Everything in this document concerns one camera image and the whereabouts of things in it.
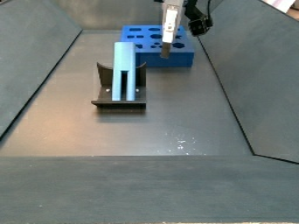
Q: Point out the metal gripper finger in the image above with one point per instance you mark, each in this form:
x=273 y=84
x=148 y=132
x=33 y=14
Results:
x=173 y=11

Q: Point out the light blue square-circle object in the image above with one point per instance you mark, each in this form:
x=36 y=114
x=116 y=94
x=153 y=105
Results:
x=125 y=68

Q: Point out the black curved fixture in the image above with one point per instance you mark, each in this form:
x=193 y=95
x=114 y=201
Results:
x=122 y=88

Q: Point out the blue foam shape-hole block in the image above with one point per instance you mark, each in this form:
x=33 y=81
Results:
x=148 y=37

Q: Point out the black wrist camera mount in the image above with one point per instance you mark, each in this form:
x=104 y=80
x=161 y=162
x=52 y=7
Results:
x=201 y=21

